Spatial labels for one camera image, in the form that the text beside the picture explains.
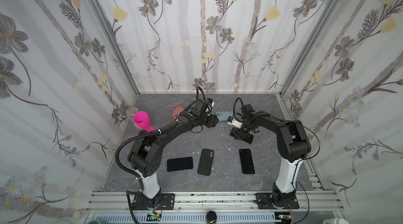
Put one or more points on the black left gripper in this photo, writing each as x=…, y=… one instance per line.
x=212, y=122

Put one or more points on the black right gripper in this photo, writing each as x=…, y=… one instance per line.
x=241, y=133

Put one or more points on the black smartphone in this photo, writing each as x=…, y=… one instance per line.
x=246, y=160
x=241, y=136
x=177, y=164

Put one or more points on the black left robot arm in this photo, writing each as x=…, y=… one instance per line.
x=198, y=107

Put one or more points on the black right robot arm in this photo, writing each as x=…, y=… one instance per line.
x=252, y=120

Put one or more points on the light blue phone case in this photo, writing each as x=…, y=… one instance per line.
x=223, y=116

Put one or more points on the salmon pink phone case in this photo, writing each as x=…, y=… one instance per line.
x=176, y=112

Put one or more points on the black phone case lower centre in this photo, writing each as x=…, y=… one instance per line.
x=205, y=162

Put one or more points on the pink silicone cup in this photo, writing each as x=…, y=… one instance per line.
x=142, y=120

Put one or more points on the black round knob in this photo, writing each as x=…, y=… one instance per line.
x=211, y=217

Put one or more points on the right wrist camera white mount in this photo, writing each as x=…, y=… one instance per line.
x=234, y=122

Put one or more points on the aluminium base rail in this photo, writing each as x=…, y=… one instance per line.
x=219, y=201

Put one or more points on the white slotted cable duct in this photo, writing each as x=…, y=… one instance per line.
x=190, y=218

